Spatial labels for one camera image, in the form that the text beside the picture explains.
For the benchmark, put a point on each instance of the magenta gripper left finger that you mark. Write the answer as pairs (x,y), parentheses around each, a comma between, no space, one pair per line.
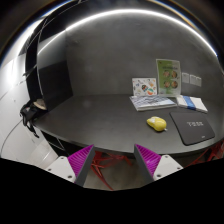
(73,168)

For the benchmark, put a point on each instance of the yellow computer mouse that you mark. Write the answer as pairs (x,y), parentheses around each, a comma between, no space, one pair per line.
(157,123)

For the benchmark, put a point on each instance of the striped book on table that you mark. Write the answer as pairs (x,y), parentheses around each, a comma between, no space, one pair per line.
(143,103)

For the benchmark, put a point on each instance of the white and blue booklet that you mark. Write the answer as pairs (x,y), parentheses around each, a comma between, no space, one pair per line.
(192,103)

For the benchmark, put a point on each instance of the white wall socket panel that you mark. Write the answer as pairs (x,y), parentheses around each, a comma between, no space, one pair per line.
(191,79)

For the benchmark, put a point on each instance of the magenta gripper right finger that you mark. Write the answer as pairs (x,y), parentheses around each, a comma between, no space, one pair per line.
(152,165)

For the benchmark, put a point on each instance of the green menu sign stand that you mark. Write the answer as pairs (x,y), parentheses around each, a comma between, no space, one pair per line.
(169,77)

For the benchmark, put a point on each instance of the black bag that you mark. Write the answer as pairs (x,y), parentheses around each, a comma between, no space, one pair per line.
(29,112)

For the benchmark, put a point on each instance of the red metal chair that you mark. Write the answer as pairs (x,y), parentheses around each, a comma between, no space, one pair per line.
(104,160)

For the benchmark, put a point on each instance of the black mouse pad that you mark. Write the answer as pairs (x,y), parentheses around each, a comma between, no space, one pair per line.
(193,127)

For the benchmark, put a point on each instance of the white illustrated card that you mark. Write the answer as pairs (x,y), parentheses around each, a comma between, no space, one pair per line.
(144,86)

